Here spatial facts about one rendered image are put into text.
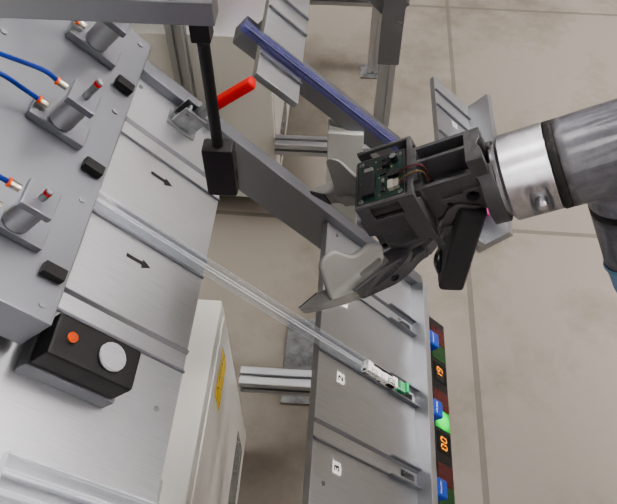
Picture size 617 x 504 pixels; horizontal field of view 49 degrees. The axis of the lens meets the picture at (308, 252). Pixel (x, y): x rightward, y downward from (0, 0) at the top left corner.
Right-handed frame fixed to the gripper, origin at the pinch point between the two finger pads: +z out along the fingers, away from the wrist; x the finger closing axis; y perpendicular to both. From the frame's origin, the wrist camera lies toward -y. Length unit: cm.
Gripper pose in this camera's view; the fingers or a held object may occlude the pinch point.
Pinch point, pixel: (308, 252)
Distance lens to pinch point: 67.2
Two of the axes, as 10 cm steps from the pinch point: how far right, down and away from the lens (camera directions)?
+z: -8.8, 2.5, 4.1
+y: -4.7, -5.7, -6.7
